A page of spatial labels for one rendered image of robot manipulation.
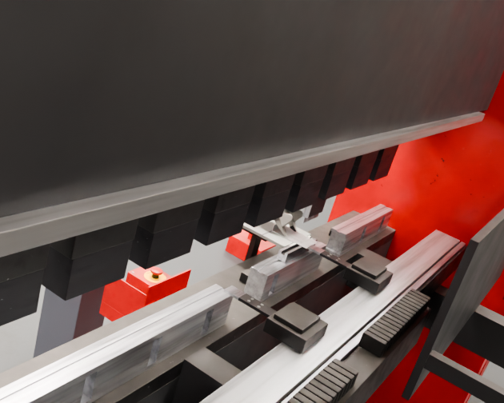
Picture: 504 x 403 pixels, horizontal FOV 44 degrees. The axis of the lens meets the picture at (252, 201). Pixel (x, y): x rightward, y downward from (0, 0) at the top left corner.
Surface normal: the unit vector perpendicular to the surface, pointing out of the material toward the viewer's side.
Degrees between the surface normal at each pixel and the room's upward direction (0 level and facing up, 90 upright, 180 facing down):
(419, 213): 90
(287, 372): 0
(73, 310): 90
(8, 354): 0
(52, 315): 90
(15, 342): 0
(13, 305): 90
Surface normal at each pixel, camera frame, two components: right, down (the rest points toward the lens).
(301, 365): 0.26, -0.90
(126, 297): -0.53, 0.17
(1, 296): 0.81, 0.40
